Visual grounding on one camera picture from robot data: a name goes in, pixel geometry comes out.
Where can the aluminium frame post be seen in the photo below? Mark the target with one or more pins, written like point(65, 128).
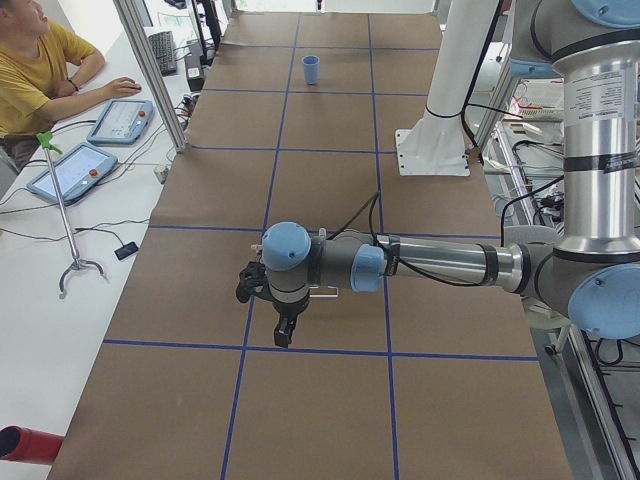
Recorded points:
point(132, 24)

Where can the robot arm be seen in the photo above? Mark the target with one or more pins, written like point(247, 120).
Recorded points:
point(591, 275)

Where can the metal reacher grabber tool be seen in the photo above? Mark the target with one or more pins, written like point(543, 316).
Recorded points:
point(77, 263)

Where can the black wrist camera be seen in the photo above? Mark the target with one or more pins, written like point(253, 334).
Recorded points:
point(253, 282)

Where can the white pedestal column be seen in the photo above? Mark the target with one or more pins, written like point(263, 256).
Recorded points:
point(435, 145)

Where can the teach pendant tablet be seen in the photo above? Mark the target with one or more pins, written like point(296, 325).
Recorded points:
point(77, 172)
point(122, 122)

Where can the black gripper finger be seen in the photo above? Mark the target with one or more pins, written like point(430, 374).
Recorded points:
point(283, 331)

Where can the red cylinder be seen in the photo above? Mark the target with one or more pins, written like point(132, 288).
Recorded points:
point(21, 444)

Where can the small black device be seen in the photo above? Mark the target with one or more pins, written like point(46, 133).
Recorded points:
point(126, 250)

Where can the black keyboard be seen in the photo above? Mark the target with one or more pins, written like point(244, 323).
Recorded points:
point(163, 49)

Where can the lower teach pendant tablet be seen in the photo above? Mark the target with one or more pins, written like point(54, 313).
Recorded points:
point(77, 172)

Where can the upper teach pendant tablet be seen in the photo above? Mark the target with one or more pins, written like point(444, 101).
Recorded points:
point(122, 122)

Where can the blue plastic cup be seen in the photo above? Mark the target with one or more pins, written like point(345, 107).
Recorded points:
point(311, 67)

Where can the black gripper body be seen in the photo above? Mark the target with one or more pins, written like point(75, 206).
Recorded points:
point(286, 311)

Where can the person in yellow shirt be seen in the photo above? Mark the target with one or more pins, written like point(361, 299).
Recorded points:
point(43, 69)

